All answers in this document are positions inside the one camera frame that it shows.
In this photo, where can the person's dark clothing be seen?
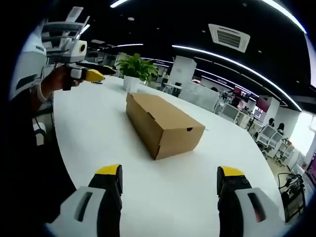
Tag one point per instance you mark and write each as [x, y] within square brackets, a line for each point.
[27, 177]

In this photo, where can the white office chair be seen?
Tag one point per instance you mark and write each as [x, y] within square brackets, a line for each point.
[285, 148]
[267, 137]

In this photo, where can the frosted partition panel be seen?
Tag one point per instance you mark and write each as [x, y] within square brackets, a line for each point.
[198, 95]

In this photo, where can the computer screen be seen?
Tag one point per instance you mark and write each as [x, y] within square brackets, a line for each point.
[311, 169]

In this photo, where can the green potted plant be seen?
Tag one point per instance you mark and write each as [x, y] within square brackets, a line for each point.
[138, 65]

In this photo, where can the white plant pot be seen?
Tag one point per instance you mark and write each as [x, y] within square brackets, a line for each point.
[130, 83]

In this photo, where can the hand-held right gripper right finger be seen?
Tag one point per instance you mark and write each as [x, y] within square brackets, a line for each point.
[234, 212]

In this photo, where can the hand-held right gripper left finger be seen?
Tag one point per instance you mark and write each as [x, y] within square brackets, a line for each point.
[103, 209]

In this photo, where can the ceiling air conditioner vent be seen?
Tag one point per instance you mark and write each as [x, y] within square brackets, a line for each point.
[229, 37]

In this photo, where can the person's left hand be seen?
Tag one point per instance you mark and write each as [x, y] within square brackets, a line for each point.
[58, 79]

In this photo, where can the long ceiling light strip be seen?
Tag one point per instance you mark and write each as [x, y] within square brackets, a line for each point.
[247, 66]

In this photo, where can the brown cardboard shoe box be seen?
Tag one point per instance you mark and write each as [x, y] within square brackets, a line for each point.
[158, 123]

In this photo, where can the white worn device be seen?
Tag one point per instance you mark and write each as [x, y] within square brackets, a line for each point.
[39, 134]

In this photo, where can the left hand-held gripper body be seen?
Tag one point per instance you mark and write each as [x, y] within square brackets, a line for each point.
[74, 53]

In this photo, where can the white square pillar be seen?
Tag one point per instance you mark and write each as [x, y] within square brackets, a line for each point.
[184, 72]

